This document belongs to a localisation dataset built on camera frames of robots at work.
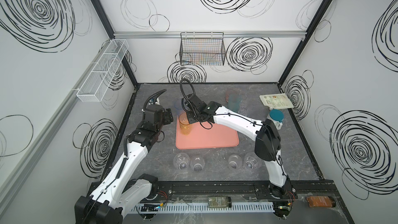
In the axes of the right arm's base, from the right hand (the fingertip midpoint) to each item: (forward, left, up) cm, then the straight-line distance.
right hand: (189, 115), depth 85 cm
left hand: (-2, +12, +8) cm, 15 cm away
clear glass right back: (+24, -38, -10) cm, 46 cm away
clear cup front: (-22, -5, -14) cm, 27 cm away
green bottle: (-39, -15, -10) cm, 43 cm away
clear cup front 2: (-20, -25, -13) cm, 35 cm away
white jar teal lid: (+5, -53, -8) cm, 54 cm away
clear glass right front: (+15, -35, -12) cm, 40 cm away
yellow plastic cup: (-6, +2, 0) cm, 6 cm away
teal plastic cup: (+19, -29, -12) cm, 37 cm away
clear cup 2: (-20, -34, -14) cm, 42 cm away
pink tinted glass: (+32, -27, -16) cm, 45 cm away
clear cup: (-20, +4, -13) cm, 25 cm away
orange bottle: (-38, -61, -11) cm, 72 cm away
